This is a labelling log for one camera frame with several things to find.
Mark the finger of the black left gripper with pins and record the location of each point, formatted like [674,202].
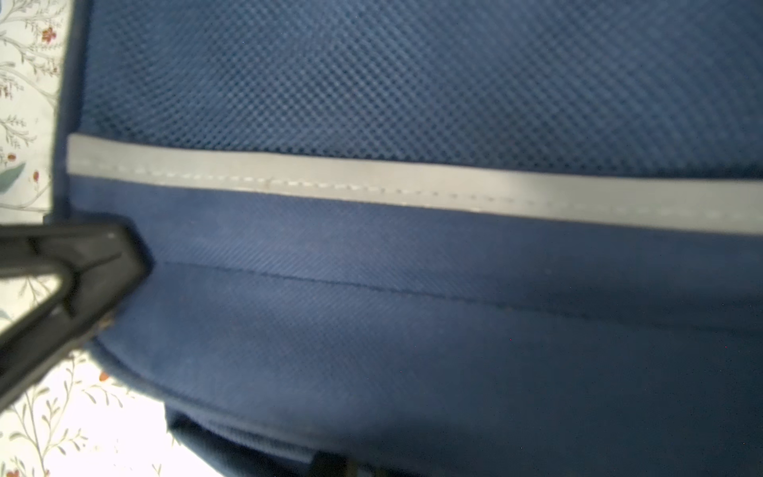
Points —
[96,267]

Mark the navy blue student backpack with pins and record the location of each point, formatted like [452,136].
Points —
[433,238]

